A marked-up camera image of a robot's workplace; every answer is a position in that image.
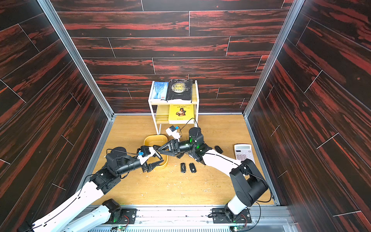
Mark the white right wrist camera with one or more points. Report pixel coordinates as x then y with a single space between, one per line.
173 131

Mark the yellow book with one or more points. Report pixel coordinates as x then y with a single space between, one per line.
181 114

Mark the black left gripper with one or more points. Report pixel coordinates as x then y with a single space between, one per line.
150 167

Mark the white metal shelf rack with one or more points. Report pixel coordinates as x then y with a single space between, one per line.
175 102

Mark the blue book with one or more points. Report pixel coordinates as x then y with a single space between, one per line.
159 91

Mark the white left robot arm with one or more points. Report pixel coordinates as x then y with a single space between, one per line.
118 162

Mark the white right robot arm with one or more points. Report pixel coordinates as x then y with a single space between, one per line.
248 183

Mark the white calculator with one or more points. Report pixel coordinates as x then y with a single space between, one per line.
243 151

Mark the black car key with ring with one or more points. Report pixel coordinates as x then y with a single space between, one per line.
192 168

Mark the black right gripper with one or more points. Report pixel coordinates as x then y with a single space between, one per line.
175 146

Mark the aluminium rail frame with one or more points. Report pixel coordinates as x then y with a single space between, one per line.
188 219

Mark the black hardcover book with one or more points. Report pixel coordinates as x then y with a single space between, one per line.
179 90

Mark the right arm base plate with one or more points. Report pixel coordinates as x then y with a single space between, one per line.
223 216

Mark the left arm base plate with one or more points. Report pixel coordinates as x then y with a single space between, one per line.
123 216

